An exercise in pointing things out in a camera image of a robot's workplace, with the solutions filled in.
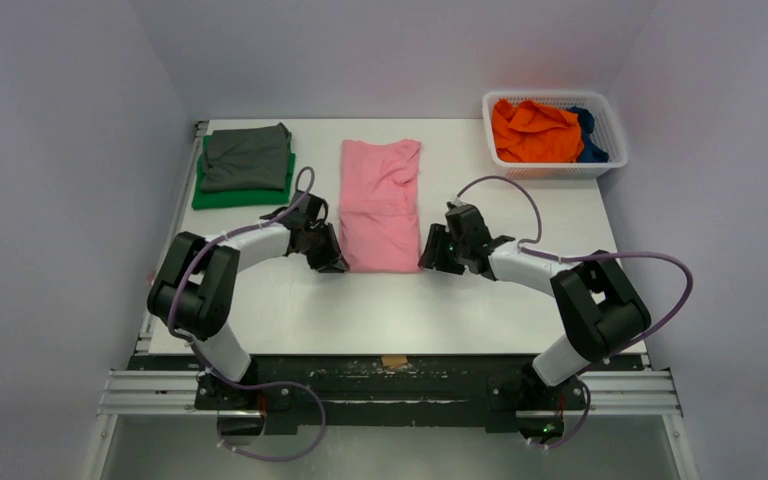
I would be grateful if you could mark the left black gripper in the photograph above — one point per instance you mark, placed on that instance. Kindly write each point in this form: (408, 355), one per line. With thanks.
(330, 261)

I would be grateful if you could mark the aluminium frame rail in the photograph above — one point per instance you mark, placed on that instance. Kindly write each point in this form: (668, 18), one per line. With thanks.
(295, 312)

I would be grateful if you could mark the blue t shirt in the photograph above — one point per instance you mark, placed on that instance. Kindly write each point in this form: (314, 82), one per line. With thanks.
(591, 153)

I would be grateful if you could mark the brown tape piece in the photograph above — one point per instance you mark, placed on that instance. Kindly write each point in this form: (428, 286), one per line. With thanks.
(394, 361)

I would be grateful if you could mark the folded grey t shirt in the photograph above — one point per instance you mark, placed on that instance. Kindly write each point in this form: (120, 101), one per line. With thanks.
(246, 159)

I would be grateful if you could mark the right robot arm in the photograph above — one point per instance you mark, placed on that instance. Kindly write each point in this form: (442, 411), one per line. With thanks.
(601, 312)

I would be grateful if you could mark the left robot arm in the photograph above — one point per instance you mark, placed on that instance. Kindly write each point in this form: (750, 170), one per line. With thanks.
(193, 291)

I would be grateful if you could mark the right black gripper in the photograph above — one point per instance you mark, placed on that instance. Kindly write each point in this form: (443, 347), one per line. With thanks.
(443, 248)

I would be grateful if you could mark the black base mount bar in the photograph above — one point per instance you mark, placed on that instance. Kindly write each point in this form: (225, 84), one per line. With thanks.
(452, 391)

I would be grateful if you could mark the white plastic basket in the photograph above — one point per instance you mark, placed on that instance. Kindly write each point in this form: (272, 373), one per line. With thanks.
(608, 134)

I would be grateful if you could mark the pink t shirt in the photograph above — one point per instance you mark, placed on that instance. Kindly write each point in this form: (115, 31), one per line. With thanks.
(378, 206)

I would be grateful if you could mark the orange t shirt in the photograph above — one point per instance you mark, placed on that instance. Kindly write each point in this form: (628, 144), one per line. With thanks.
(532, 132)

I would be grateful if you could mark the folded green t shirt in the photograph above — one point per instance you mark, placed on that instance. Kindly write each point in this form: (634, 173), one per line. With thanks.
(239, 198)

